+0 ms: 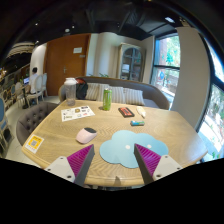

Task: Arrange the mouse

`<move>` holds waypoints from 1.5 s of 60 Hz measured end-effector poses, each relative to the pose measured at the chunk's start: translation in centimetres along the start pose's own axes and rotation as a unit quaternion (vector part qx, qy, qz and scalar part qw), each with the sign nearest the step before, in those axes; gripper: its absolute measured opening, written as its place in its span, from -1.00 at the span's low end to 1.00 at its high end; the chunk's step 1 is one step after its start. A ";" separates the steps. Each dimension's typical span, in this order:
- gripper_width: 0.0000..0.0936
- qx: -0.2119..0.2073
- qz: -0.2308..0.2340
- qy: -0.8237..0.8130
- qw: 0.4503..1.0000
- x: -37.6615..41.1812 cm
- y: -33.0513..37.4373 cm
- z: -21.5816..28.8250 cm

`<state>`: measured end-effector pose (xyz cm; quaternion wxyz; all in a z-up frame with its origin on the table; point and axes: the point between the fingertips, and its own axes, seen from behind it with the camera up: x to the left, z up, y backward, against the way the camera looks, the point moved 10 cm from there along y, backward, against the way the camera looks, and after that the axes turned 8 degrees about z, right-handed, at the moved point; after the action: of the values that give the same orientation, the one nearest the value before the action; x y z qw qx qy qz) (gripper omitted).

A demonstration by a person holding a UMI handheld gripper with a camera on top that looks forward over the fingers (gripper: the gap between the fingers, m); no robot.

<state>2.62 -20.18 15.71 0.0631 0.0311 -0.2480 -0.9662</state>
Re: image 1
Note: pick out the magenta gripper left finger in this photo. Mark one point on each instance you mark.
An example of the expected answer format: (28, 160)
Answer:
(73, 168)

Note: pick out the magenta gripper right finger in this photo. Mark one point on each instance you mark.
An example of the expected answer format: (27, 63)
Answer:
(153, 166)

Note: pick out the pink computer mouse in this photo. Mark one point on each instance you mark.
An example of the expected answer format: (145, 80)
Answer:
(85, 135)

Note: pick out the blue cloud-shaped mouse pad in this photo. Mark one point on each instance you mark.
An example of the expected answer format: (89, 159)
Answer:
(120, 148)

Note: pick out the small teal packet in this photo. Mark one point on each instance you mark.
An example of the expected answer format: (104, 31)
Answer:
(137, 123)

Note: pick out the printed menu sheet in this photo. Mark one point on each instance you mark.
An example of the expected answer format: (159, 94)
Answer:
(76, 113)

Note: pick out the yellow QR code sticker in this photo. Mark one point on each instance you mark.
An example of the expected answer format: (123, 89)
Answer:
(34, 142)

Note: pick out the cream white tube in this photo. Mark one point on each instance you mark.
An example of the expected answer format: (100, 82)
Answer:
(141, 111)

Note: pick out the grey curved sofa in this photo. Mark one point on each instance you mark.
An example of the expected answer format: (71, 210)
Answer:
(149, 92)

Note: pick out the grey tufted armchair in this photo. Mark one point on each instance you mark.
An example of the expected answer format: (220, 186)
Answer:
(31, 118)

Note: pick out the striped cushion right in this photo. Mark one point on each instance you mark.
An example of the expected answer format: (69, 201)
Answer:
(134, 97)

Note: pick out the striped cushion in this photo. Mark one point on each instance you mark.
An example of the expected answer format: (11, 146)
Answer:
(134, 97)
(92, 91)
(117, 93)

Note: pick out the striped cushion left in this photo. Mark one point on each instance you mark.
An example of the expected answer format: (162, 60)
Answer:
(92, 91)

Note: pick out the striped cushion middle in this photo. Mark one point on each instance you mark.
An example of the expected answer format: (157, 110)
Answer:
(117, 93)

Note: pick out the green drink bottle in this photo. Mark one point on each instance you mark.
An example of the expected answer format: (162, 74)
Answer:
(107, 99)

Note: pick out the black backpack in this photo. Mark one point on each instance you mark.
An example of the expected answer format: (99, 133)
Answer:
(81, 88)

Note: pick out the clear plastic water bottle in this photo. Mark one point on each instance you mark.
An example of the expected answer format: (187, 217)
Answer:
(70, 89)

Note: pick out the white dining chair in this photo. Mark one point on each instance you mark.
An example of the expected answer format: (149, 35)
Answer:
(38, 89)

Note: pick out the seated person in white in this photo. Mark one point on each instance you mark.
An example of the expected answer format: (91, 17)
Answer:
(32, 80)

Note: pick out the grey glass-door cabinet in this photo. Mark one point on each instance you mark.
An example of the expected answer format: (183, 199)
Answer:
(131, 60)

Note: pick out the orange wooden door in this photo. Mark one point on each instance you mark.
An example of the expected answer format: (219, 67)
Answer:
(65, 57)

